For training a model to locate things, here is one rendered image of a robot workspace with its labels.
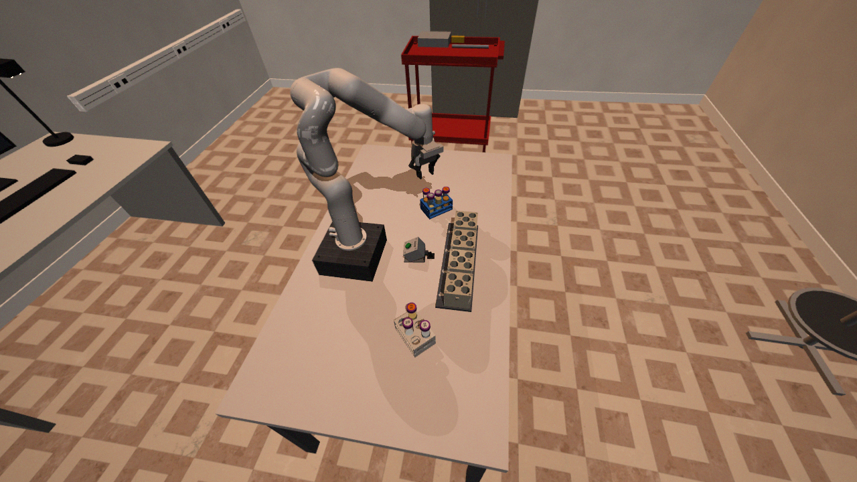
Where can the beige bucket adapter with holes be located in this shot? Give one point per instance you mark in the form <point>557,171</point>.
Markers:
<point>463,239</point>
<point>458,288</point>
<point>465,220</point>
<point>461,261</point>

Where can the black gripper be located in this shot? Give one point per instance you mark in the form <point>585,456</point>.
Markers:
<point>418,160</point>

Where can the blue tube rack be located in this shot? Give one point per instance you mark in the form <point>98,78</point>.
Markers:
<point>424,207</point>

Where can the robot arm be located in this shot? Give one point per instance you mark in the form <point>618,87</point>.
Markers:
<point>314,94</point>

